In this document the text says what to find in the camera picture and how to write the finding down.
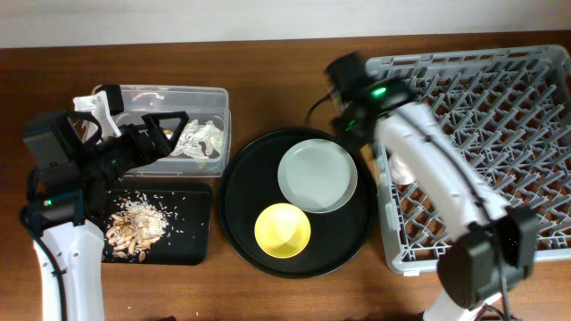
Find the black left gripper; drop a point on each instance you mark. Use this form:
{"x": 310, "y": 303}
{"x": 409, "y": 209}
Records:
{"x": 163, "y": 146}

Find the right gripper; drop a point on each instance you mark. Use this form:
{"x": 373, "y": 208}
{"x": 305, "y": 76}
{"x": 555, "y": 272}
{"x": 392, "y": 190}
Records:
{"x": 345, "y": 132}

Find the white napkin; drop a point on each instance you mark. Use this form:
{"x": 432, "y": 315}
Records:
{"x": 199, "y": 141}

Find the food scraps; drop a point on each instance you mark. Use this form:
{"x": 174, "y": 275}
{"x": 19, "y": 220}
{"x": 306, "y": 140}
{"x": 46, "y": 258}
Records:
{"x": 138, "y": 224}

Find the pink plastic cup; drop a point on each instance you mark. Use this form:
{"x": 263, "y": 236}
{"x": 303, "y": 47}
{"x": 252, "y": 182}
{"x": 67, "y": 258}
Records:
{"x": 400, "y": 173}

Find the grey round plate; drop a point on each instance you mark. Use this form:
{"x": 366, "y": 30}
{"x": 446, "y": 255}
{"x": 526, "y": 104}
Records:
{"x": 317, "y": 176}

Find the yellow bowl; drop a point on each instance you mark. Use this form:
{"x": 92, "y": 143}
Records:
{"x": 282, "y": 230}

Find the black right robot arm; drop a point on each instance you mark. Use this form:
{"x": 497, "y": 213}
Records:
{"x": 493, "y": 242}

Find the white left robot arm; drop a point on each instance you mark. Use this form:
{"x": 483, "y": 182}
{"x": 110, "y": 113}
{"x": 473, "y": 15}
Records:
{"x": 69, "y": 245}

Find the grey dishwasher rack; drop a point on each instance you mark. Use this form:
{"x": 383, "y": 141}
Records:
{"x": 508, "y": 112}

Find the clear plastic bin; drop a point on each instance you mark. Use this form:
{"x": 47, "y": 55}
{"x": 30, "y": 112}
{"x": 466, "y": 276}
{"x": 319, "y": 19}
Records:
{"x": 201, "y": 107}

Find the black rectangular tray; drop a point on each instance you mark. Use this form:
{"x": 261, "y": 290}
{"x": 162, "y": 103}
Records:
{"x": 194, "y": 206}

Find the black round tray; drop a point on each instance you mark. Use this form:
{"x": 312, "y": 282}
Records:
{"x": 249, "y": 185}

